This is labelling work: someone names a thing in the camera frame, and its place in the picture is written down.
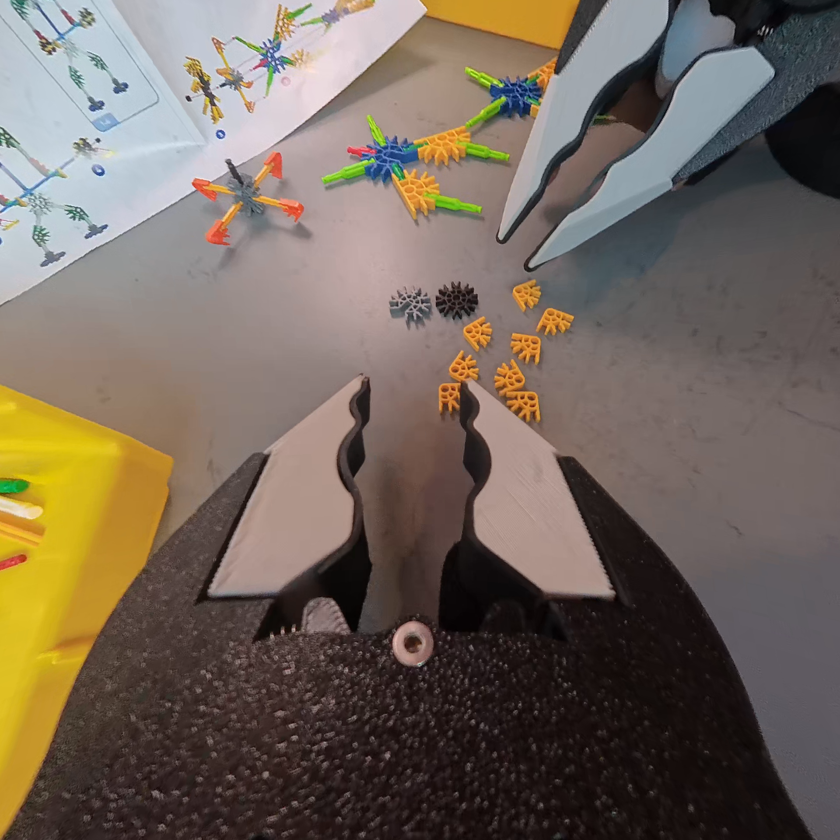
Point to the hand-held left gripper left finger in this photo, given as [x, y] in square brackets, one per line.
[289, 518]

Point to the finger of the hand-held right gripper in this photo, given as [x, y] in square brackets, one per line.
[590, 59]
[689, 124]

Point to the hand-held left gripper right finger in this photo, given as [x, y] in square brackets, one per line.
[535, 518]

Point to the yellow plastic bin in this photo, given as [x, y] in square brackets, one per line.
[79, 623]
[499, 19]

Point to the orange fan connector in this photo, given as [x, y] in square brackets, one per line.
[555, 321]
[526, 348]
[525, 406]
[449, 398]
[508, 378]
[477, 333]
[526, 295]
[463, 367]

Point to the black snowflake connector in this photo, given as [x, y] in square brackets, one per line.
[457, 300]

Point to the grey snowflake connector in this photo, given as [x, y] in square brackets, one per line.
[411, 304]

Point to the blue green yellow assembly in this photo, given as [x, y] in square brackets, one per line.
[515, 92]

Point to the blue green assembly with red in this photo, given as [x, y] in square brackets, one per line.
[392, 154]

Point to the pile of green red pieces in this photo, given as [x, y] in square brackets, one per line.
[19, 508]

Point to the orange grey cross assembly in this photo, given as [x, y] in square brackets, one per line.
[249, 197]

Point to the white building instruction sheet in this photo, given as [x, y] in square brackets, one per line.
[164, 151]

